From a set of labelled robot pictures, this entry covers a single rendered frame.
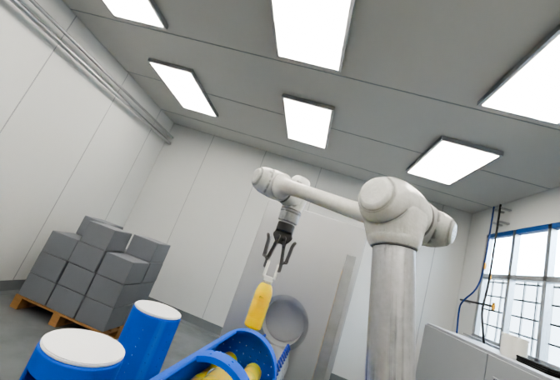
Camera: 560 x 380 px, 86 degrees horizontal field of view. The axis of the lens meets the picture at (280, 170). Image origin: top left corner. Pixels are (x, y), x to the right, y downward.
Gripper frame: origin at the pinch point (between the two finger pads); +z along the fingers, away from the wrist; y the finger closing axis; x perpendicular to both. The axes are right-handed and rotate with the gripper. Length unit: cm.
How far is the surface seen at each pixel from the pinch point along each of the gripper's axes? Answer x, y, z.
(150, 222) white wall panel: -410, 323, 12
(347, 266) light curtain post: -63, -32, -14
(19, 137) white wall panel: -139, 348, -34
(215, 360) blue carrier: 35.7, 0.8, 26.0
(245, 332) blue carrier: -4.8, 2.8, 26.3
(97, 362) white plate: 24, 41, 45
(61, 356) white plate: 30, 50, 45
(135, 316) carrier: -42, 71, 49
